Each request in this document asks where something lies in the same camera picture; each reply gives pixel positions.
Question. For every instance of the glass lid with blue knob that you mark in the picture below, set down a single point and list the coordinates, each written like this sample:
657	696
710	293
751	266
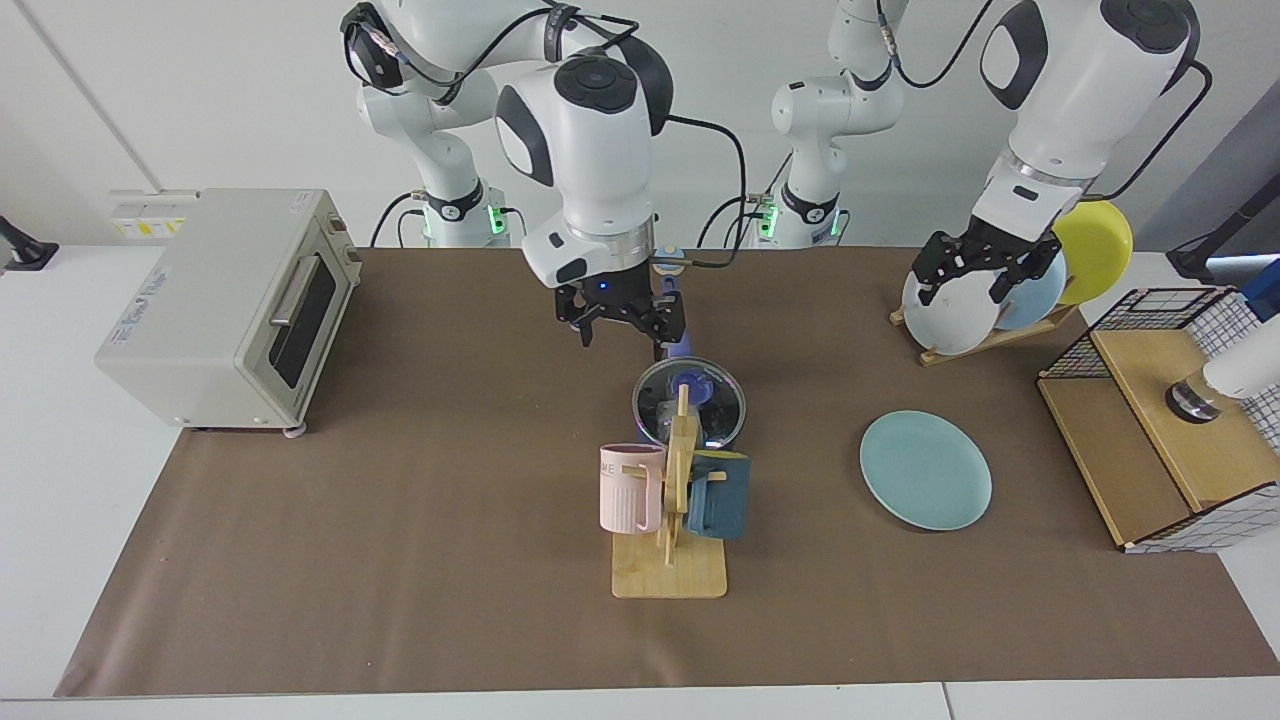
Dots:
715	400

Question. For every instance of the light blue plate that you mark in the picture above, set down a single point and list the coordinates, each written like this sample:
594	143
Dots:
1040	295

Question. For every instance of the pale grey plate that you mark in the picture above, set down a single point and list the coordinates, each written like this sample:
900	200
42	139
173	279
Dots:
955	325

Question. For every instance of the wooden plate rack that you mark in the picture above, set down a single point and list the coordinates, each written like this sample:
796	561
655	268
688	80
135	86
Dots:
985	345

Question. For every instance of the yellow plate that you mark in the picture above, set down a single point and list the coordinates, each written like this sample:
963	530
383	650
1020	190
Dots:
1100	250

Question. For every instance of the teal plate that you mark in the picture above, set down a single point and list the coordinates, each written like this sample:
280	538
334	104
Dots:
925	470

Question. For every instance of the small blue round thing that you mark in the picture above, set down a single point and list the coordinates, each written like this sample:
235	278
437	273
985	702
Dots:
672	268

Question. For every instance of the pink ribbed cup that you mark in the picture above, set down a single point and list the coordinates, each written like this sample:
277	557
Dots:
625	495

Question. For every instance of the dark blue cup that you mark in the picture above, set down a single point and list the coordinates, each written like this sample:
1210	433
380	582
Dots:
722	500

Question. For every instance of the wooden cup stand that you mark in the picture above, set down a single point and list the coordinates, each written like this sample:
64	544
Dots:
668	575

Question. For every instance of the white cylinder with black end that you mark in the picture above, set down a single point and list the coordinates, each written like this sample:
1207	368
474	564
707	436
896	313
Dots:
1245	370

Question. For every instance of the blue object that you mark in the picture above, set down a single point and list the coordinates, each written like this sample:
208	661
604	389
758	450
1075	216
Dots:
1266	290

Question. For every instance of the brown table cloth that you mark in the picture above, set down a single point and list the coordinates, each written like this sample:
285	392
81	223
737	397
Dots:
400	580

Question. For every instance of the pale toaster oven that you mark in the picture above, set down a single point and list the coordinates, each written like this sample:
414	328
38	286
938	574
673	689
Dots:
190	320

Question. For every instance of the white wall socket strip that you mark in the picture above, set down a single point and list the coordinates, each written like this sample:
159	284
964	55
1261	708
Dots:
150	215

